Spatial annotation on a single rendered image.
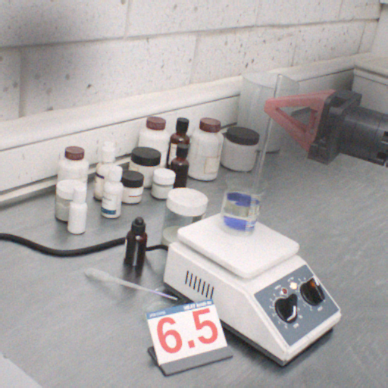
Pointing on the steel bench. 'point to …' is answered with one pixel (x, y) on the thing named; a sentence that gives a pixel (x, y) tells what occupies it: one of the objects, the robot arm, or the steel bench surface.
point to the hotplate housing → (237, 298)
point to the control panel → (298, 330)
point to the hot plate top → (238, 246)
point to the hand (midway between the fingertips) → (272, 106)
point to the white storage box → (372, 82)
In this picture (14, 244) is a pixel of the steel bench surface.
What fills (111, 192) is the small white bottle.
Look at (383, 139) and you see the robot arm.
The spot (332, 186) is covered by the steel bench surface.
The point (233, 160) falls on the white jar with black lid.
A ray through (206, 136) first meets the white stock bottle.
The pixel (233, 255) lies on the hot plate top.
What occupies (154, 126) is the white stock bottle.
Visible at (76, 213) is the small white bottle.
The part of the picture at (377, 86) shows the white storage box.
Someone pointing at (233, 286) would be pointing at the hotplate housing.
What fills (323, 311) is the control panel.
